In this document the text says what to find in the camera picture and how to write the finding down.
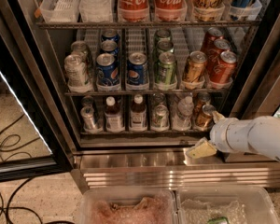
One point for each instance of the green can in bin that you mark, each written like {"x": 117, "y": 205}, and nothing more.
{"x": 218, "y": 220}

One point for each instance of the empty clear tray top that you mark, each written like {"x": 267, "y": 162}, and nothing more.
{"x": 60, "y": 10}

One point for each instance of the orange can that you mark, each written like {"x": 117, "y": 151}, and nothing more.
{"x": 202, "y": 98}
{"x": 205, "y": 116}

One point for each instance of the green can bottom front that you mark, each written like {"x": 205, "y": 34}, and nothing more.
{"x": 160, "y": 118}

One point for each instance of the coca cola bottle left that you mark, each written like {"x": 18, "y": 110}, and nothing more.
{"x": 133, "y": 10}

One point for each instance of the green can middle back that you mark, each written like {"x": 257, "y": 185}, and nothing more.
{"x": 162, "y": 34}

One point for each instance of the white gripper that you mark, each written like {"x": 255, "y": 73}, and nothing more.
{"x": 221, "y": 135}

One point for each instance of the fridge glass door left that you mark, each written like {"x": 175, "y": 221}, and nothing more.
{"x": 30, "y": 142}

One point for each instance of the orange can middle shelf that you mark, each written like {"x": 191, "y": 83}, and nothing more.
{"x": 194, "y": 67}

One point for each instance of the silver can bottom back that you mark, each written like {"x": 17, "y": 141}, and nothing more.
{"x": 87, "y": 100}

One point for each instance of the coca cola bottle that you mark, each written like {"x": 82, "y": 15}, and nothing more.
{"x": 133, "y": 10}
{"x": 170, "y": 10}

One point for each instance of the blue pepsi can single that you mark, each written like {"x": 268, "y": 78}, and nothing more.
{"x": 137, "y": 71}

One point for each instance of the red coke can back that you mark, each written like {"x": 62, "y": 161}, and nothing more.
{"x": 210, "y": 36}

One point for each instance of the coca cola bottle right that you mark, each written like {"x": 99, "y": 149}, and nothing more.
{"x": 170, "y": 10}

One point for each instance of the white can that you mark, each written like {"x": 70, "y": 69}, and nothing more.
{"x": 76, "y": 70}
{"x": 81, "y": 48}

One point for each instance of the stainless steel fridge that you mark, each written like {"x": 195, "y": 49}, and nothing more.
{"x": 150, "y": 158}

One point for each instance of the orange can bottom back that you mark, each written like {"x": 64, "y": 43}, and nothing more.
{"x": 202, "y": 98}

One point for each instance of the red coke can front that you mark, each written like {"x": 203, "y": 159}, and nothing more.
{"x": 224, "y": 68}

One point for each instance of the white bottle top shelf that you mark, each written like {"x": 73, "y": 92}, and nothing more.
{"x": 96, "y": 10}

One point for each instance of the clear water bottle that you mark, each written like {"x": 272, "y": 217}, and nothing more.
{"x": 183, "y": 114}

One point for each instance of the orange can bottom front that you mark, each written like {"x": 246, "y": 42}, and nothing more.
{"x": 205, "y": 116}

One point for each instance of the blue pepsi can middle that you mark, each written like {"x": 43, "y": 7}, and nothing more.
{"x": 110, "y": 47}

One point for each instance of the gold can top shelf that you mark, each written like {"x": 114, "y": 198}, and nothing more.
{"x": 207, "y": 10}

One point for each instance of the red coke can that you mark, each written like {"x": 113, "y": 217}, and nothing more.
{"x": 215, "y": 49}
{"x": 210, "y": 36}
{"x": 224, "y": 68}

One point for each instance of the clear plastic bin right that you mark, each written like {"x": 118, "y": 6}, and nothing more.
{"x": 239, "y": 204}

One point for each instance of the clear plastic bin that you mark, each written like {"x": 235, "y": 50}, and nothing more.
{"x": 239, "y": 204}
{"x": 128, "y": 205}

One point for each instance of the silver can bottom front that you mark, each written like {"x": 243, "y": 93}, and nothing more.
{"x": 90, "y": 118}

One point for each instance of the brown tea bottle right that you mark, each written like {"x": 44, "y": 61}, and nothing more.
{"x": 138, "y": 113}

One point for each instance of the blue pepsi can front left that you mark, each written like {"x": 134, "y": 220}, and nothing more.
{"x": 107, "y": 72}

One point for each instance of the white can middle front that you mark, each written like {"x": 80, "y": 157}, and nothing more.
{"x": 76, "y": 70}

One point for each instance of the brown tea bottle left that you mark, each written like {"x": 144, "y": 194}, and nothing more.
{"x": 113, "y": 115}

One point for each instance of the silver can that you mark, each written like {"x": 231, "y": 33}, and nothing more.
{"x": 90, "y": 118}
{"x": 87, "y": 100}

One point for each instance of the green can bottom back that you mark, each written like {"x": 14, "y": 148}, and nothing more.
{"x": 158, "y": 99}

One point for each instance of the blue pepsi can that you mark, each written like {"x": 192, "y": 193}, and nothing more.
{"x": 107, "y": 72}
{"x": 110, "y": 47}
{"x": 110, "y": 34}

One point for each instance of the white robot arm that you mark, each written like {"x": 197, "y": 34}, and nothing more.
{"x": 263, "y": 137}

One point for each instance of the clear plastic bin left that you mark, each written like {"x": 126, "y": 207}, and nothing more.
{"x": 128, "y": 205}

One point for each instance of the green can middle front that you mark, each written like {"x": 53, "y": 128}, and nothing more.
{"x": 165, "y": 71}

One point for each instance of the blue pepsi can back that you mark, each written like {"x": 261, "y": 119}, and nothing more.
{"x": 110, "y": 34}

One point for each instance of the brown tea bottle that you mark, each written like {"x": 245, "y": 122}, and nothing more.
{"x": 113, "y": 115}
{"x": 138, "y": 113}

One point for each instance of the white can middle back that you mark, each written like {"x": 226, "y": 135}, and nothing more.
{"x": 81, "y": 48}

